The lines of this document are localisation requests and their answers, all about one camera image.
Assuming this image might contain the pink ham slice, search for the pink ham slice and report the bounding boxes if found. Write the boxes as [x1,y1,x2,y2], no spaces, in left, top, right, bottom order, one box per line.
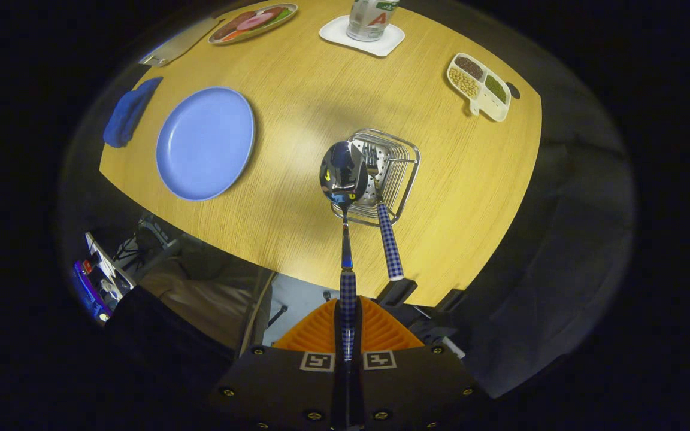
[236,13,274,32]

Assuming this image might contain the black table clamp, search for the black table clamp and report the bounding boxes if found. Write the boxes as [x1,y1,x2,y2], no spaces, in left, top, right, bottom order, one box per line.
[375,278,419,309]

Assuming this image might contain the folded blue cloth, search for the folded blue cloth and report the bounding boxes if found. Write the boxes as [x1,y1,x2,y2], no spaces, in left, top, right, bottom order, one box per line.
[103,76,164,148]

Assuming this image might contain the white toaster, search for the white toaster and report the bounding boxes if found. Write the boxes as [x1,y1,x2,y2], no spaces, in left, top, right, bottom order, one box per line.
[138,17,223,67]

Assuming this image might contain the clear plastic drink bottle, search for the clear plastic drink bottle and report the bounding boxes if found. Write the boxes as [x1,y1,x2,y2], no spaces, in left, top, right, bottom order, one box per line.
[347,0,400,43]

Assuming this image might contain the yellow soybeans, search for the yellow soybeans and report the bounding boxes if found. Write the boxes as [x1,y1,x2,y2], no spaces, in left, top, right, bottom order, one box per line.
[448,68,480,98]

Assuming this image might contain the green mung beans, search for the green mung beans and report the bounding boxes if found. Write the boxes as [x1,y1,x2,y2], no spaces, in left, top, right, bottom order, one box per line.
[485,74,508,104]

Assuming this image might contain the beige cloth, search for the beige cloth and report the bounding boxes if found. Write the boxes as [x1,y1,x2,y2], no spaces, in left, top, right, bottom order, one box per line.
[138,263,274,351]

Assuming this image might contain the white equipment panel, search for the white equipment panel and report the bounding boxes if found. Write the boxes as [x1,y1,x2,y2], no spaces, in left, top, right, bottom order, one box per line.
[72,232,137,324]

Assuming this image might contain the oval white food plate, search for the oval white food plate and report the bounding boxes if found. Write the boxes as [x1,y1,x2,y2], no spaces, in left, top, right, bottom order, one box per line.
[208,3,299,45]

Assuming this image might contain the dark brown beans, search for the dark brown beans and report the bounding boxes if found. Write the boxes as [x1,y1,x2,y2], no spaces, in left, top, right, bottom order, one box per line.
[454,56,485,80]

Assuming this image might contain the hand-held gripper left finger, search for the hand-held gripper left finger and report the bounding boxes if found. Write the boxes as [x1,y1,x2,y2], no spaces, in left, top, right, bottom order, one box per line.
[210,299,341,429]

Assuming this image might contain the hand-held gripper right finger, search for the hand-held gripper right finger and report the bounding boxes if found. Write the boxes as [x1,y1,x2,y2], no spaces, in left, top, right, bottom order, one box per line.
[356,298,486,429]

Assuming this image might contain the white divided snack dish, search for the white divided snack dish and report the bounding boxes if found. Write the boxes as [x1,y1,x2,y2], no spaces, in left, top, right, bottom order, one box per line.
[446,53,512,123]

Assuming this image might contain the white square coaster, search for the white square coaster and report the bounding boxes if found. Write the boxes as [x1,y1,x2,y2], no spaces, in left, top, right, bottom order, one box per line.
[319,15,406,58]

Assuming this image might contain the spoon with blue checked handle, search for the spoon with blue checked handle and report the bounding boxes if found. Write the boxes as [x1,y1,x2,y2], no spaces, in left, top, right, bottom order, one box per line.
[319,141,369,363]

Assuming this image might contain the fork with blue checked handle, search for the fork with blue checked handle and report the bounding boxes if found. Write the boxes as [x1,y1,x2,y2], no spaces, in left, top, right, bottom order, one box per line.
[362,142,405,281]

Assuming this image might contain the metal wire cutlery rack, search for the metal wire cutlery rack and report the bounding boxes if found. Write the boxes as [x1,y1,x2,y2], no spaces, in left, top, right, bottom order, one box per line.
[331,128,422,228]

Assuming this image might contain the round blue plate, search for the round blue plate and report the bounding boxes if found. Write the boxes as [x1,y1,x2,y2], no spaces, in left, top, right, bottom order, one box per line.
[155,87,256,202]

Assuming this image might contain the black cable bundle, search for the black cable bundle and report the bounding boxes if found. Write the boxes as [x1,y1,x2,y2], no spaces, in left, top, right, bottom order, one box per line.
[114,215,184,276]

